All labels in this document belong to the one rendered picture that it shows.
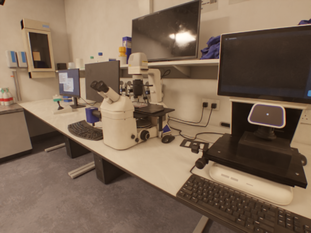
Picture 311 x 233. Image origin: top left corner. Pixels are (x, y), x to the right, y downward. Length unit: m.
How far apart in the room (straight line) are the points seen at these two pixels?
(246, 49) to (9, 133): 2.80
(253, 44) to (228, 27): 0.75
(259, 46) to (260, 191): 0.54
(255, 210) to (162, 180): 0.33
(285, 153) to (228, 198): 0.25
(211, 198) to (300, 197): 0.33
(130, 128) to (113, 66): 0.59
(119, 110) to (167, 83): 0.81
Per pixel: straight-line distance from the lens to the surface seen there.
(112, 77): 1.28
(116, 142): 0.87
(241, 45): 0.75
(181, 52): 1.29
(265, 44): 0.74
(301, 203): 0.75
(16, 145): 2.88
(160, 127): 0.98
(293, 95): 0.74
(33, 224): 1.76
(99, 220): 1.56
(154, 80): 1.09
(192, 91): 1.38
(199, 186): 0.62
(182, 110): 1.45
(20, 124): 2.81
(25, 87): 3.36
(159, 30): 1.47
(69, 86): 2.24
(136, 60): 0.96
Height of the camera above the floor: 1.16
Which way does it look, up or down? 15 degrees down
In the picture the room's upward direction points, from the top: straight up
